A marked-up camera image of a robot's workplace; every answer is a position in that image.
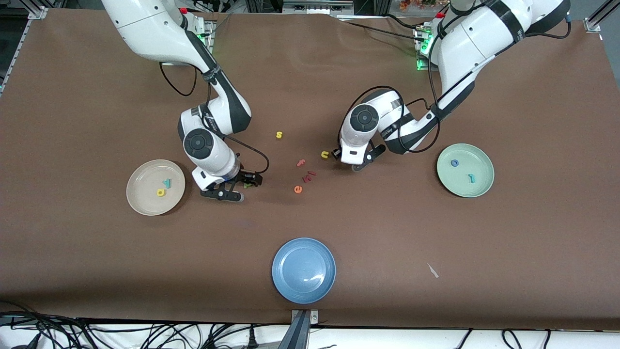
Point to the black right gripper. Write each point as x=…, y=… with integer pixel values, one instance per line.
x=245, y=176

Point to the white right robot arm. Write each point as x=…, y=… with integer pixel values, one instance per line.
x=145, y=29

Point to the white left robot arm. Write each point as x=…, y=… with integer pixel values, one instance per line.
x=474, y=43

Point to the table cover sheet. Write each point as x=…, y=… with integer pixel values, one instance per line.
x=387, y=228

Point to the blue plate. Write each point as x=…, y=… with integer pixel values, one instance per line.
x=303, y=270

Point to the beige brown plate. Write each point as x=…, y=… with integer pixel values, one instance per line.
x=145, y=186

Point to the pale green plate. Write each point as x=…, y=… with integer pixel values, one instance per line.
x=465, y=186

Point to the grey metal box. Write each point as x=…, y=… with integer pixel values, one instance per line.
x=317, y=6

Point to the white paper scrap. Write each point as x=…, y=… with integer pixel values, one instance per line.
x=432, y=270

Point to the black power plug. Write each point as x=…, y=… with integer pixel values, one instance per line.
x=252, y=341

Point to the orange flower decoration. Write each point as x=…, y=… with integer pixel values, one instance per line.
x=416, y=4

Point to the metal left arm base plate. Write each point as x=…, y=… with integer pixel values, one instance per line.
x=422, y=68

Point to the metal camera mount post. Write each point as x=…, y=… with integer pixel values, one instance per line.
x=300, y=329

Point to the aluminium frame profile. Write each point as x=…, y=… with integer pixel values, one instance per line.
x=36, y=12
x=593, y=23

